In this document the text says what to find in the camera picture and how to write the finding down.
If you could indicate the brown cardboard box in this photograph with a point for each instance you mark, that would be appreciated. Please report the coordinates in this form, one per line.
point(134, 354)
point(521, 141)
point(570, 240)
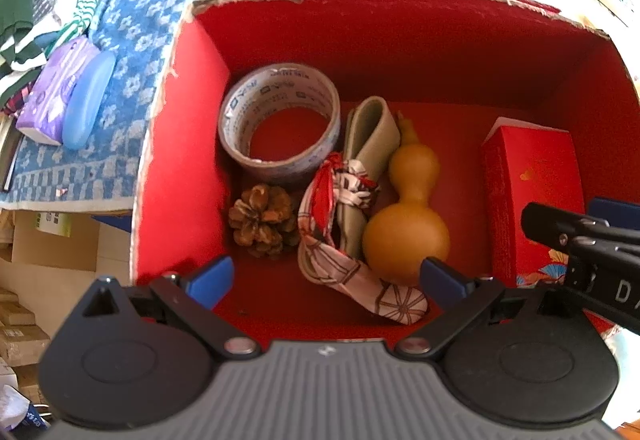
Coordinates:
point(57, 240)

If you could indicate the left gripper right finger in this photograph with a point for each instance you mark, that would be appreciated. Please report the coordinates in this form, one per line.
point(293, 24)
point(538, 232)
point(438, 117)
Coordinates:
point(479, 319)

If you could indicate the blue glasses case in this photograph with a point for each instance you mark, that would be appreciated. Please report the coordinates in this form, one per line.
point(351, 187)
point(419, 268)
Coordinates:
point(86, 99)

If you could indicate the large red cardboard box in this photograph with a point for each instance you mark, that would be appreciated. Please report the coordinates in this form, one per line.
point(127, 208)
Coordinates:
point(451, 66)

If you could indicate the red patterned gift box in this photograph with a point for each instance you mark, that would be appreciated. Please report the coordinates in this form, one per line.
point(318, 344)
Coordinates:
point(525, 162)

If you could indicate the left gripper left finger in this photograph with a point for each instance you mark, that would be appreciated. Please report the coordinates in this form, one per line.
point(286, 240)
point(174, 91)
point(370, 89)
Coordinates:
point(187, 302)

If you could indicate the pile of folded clothes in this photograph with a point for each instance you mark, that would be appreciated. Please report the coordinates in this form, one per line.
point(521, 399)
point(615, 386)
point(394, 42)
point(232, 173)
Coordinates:
point(31, 30)

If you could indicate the brown pine cone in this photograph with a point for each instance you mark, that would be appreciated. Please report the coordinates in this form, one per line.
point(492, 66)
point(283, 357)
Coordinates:
point(264, 220)

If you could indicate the brown calabash gourd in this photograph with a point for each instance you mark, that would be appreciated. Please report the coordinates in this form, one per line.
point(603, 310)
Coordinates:
point(401, 235)

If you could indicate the purple tissue pack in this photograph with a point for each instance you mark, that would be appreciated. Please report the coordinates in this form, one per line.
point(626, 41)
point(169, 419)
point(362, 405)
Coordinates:
point(43, 114)

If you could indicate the printed packing tape roll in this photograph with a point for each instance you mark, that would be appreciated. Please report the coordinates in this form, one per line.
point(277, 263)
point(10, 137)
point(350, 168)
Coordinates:
point(280, 122)

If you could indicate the blue checkered towel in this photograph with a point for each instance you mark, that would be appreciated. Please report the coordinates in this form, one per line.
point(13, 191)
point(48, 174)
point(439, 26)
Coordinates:
point(102, 177)

